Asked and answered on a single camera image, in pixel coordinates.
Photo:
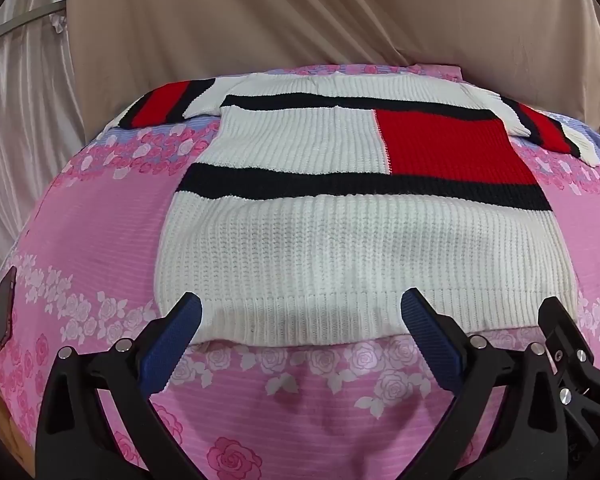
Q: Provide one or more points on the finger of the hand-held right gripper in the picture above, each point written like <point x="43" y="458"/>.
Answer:
<point x="567" y="335"/>

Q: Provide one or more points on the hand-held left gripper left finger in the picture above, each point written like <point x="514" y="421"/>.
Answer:
<point x="176" y="339"/>

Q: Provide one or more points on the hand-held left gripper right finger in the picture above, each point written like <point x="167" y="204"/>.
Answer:
<point x="430" y="340"/>

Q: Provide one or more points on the white red black knit sweater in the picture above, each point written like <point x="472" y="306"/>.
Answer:
<point x="290" y="260"/>

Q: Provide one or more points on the pink floral bed sheet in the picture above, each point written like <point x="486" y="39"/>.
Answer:
<point x="105" y="240"/>

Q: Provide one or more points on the silver satin curtain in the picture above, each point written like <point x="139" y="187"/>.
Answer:
<point x="25" y="110"/>

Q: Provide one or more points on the beige cloth backdrop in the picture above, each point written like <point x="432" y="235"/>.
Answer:
<point x="280" y="10"/>

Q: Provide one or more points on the thin metal rod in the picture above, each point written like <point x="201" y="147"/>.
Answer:
<point x="25" y="19"/>

